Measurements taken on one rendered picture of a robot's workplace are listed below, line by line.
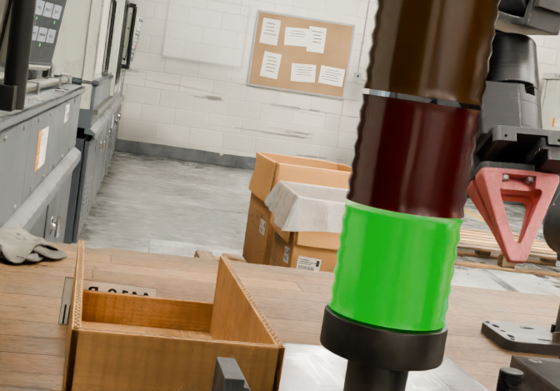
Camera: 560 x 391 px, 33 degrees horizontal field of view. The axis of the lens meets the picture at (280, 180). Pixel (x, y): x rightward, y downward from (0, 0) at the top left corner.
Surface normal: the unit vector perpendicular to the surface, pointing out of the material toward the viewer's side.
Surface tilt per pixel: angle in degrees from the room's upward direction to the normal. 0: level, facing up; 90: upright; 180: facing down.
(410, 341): 90
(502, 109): 61
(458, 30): 104
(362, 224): 76
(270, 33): 90
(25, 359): 0
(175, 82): 90
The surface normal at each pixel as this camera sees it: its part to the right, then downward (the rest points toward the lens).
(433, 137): 0.16, -0.12
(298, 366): 0.15, -0.98
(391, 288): -0.09, -0.15
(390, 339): -0.04, 0.10
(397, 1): -0.71, 0.21
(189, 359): 0.19, 0.14
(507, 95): 0.11, -0.37
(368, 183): -0.64, -0.26
